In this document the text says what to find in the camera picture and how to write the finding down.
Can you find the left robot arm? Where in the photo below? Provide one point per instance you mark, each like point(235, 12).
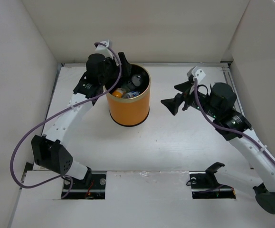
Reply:
point(50, 149)

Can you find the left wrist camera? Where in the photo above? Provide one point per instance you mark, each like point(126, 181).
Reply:
point(103, 48)

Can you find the clear bottle with dark cap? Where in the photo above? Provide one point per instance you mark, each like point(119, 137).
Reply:
point(135, 81)

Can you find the orange cylindrical bin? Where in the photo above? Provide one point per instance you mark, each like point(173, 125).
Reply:
point(131, 111)

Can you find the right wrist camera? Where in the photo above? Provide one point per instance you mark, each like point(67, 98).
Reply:
point(196, 72)

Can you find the clear bottle with white cap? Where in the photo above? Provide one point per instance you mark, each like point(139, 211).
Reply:
point(130, 94)

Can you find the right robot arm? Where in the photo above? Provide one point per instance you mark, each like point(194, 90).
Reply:
point(217, 107)

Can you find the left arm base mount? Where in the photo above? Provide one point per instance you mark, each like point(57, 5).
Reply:
point(95, 190)

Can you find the orange juice bottle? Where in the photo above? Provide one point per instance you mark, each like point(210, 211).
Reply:
point(119, 92)

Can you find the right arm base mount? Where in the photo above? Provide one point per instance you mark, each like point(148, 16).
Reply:
point(203, 188)

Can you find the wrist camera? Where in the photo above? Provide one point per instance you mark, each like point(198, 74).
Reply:
point(103, 48)
point(196, 72)

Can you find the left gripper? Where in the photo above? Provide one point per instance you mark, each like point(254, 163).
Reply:
point(126, 66)

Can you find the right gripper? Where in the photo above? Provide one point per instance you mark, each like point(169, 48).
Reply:
point(173, 104)

